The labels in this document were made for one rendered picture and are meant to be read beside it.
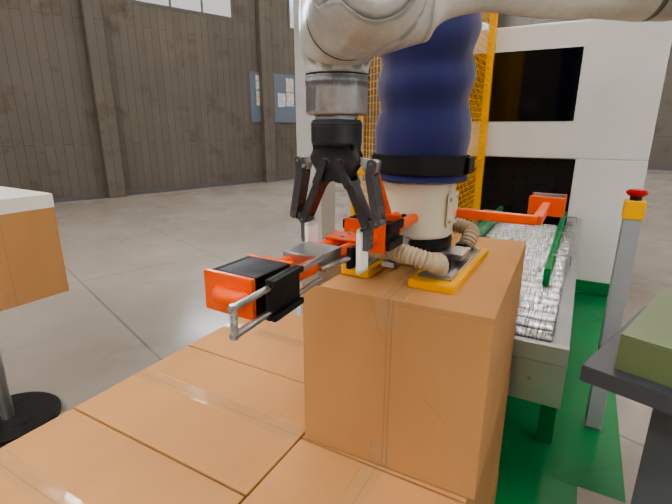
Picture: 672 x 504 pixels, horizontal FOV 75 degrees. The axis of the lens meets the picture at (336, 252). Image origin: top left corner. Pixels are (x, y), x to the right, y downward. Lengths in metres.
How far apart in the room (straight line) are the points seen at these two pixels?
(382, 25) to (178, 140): 9.07
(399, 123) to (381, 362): 0.50
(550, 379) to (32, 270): 1.89
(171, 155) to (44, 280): 7.52
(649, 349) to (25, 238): 1.96
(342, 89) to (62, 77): 8.40
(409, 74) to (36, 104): 8.14
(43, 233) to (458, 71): 1.61
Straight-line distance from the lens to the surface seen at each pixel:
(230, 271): 0.53
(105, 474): 1.18
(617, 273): 2.05
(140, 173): 9.22
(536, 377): 1.60
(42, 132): 8.82
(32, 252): 2.02
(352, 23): 0.46
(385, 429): 1.02
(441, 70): 0.96
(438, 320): 0.85
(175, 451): 1.18
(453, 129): 0.97
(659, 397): 1.15
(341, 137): 0.63
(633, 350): 1.16
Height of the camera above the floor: 1.27
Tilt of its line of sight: 16 degrees down
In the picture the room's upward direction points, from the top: straight up
